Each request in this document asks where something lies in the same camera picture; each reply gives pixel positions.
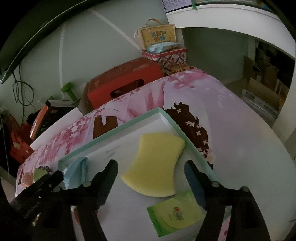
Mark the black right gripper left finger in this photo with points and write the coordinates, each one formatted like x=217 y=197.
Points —
x=103 y=181

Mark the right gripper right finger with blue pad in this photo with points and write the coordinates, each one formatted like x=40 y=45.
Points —
x=200 y=184

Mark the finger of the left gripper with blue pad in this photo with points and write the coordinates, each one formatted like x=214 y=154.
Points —
x=34 y=194

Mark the light green cloth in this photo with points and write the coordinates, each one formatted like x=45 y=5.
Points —
x=38 y=173

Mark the light blue face mask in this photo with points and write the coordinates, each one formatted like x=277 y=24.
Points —
x=76 y=173

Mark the green tissue pack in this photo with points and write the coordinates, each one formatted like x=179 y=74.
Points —
x=176 y=213

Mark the yellow sponge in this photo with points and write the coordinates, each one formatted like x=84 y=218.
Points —
x=152 y=171

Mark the pink white fuzzy cloth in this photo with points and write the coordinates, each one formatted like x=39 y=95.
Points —
x=27 y=180

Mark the red gift bag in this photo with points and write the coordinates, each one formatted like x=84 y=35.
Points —
x=20 y=139

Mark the white tray with teal rim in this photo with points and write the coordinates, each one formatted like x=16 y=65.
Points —
x=151 y=198

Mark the pink cartoon print bedsheet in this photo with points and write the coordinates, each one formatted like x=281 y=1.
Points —
x=235 y=141

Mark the white foam board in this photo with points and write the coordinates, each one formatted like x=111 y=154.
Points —
x=56 y=128

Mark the orange black box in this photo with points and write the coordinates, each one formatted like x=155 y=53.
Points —
x=50 y=113

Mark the green dumbbell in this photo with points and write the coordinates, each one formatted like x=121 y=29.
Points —
x=67 y=88

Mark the red cardboard box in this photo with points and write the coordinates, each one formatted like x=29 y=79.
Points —
x=122 y=79

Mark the red white patterned box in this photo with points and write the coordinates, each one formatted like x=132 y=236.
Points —
x=171 y=62

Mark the blue wet wipes pack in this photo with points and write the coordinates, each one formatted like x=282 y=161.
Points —
x=162 y=47

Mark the black monitor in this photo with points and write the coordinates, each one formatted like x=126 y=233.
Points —
x=23 y=24

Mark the white curved desk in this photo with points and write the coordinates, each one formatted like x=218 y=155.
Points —
x=220 y=35

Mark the lavender perforated basket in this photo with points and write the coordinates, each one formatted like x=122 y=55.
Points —
x=172 y=5

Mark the beige carry case with handle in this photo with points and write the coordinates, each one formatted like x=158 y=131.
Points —
x=154 y=32

